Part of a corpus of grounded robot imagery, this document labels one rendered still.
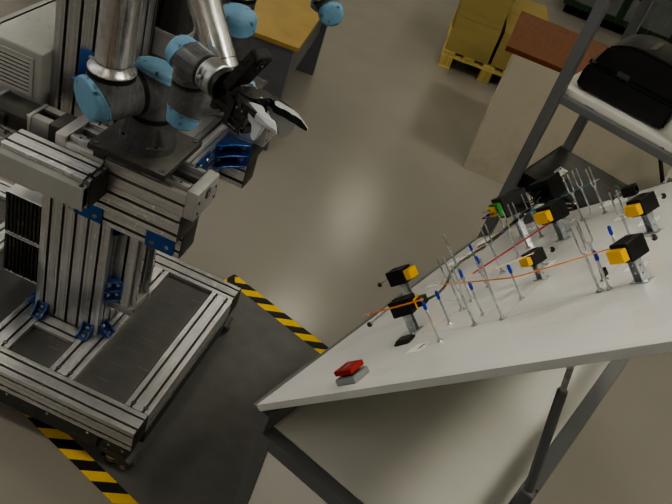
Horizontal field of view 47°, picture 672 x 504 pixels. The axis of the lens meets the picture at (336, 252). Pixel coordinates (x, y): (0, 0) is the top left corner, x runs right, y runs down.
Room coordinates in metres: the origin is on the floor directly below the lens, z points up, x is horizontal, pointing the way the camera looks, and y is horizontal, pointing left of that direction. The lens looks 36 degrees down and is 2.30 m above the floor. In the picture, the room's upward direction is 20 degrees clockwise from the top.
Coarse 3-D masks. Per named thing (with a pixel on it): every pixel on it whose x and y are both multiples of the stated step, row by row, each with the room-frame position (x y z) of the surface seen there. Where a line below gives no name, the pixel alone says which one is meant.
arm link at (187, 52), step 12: (180, 36) 1.49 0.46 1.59; (168, 48) 1.47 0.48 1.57; (180, 48) 1.46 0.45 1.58; (192, 48) 1.46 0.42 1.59; (204, 48) 1.47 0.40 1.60; (168, 60) 1.47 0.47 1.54; (180, 60) 1.44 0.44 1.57; (192, 60) 1.43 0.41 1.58; (204, 60) 1.43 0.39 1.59; (180, 72) 1.44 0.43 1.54; (192, 72) 1.42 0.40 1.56; (180, 84) 1.44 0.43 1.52; (192, 84) 1.44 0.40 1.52
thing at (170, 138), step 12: (132, 120) 1.68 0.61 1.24; (144, 120) 1.67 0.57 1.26; (120, 132) 1.69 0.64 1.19; (132, 132) 1.67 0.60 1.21; (144, 132) 1.67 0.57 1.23; (156, 132) 1.68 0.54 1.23; (168, 132) 1.71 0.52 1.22; (132, 144) 1.66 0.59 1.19; (144, 144) 1.66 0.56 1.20; (156, 144) 1.69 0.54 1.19; (168, 144) 1.70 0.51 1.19; (144, 156) 1.66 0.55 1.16; (156, 156) 1.67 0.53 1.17
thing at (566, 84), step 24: (600, 0) 2.37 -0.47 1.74; (648, 0) 2.86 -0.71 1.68; (576, 48) 2.37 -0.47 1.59; (552, 96) 2.37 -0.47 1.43; (576, 96) 2.38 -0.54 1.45; (576, 120) 2.88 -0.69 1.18; (600, 120) 2.30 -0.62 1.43; (624, 120) 2.31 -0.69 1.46; (528, 144) 2.37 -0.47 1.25; (648, 144) 2.24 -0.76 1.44; (504, 192) 2.37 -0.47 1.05; (528, 216) 2.33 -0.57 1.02
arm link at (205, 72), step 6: (210, 60) 1.43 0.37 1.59; (216, 60) 1.44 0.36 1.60; (222, 60) 1.46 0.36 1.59; (204, 66) 1.42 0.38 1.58; (210, 66) 1.42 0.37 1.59; (216, 66) 1.42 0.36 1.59; (222, 66) 1.43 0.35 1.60; (228, 66) 1.44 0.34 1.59; (198, 72) 1.42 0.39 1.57; (204, 72) 1.41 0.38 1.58; (210, 72) 1.41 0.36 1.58; (216, 72) 1.41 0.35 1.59; (198, 78) 1.40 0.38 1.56; (204, 78) 1.40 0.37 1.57; (210, 78) 1.40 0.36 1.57; (198, 84) 1.41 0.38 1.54; (204, 84) 1.40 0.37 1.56; (204, 90) 1.41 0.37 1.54; (210, 96) 1.41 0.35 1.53
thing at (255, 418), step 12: (456, 252) 2.20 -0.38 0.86; (360, 324) 1.68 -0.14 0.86; (312, 360) 1.47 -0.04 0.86; (264, 396) 1.30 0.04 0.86; (252, 408) 1.26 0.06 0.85; (288, 408) 1.32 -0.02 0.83; (252, 420) 1.26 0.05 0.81; (264, 420) 1.24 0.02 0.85; (276, 420) 1.28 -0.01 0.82; (264, 432) 1.24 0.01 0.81
